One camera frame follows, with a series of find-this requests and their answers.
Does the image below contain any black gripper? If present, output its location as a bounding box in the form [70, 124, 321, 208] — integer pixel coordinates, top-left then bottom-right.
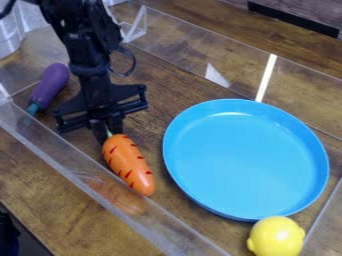
[53, 74, 148, 145]

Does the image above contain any orange toy carrot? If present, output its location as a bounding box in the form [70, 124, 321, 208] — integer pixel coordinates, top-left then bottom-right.
[101, 132, 154, 196]

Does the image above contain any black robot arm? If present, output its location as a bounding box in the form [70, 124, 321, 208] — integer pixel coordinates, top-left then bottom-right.
[0, 0, 148, 142]

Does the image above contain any blue round tray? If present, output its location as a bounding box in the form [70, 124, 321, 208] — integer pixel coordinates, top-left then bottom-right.
[162, 99, 329, 221]

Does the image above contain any purple toy eggplant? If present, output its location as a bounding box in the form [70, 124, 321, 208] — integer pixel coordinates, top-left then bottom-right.
[26, 63, 69, 115]

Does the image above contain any white curtain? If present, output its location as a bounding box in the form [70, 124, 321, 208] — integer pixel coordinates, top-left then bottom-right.
[0, 0, 48, 59]

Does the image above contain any yellow toy lemon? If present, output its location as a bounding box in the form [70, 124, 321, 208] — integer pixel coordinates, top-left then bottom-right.
[245, 216, 305, 256]

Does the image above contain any black cable loop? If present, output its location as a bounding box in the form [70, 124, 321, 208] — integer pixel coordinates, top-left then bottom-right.
[108, 45, 137, 79]

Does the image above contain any clear acrylic enclosure wall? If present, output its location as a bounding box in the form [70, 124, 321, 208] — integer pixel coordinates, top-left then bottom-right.
[0, 0, 342, 256]

